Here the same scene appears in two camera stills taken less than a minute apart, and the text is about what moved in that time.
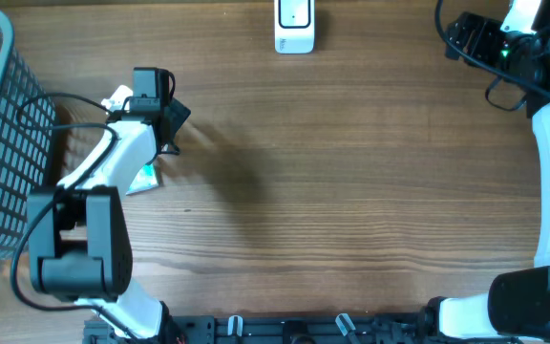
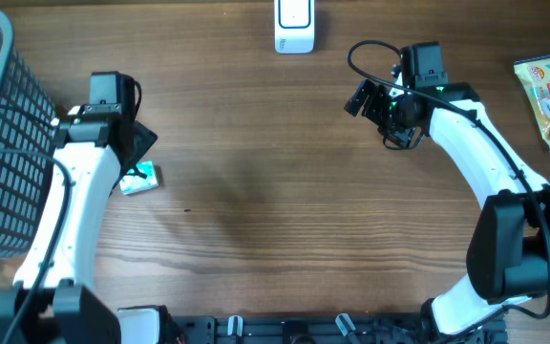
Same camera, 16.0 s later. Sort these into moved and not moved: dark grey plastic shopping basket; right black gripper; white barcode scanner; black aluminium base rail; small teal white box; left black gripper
Moved: right black gripper; left black gripper
Not moved: black aluminium base rail; dark grey plastic shopping basket; small teal white box; white barcode scanner
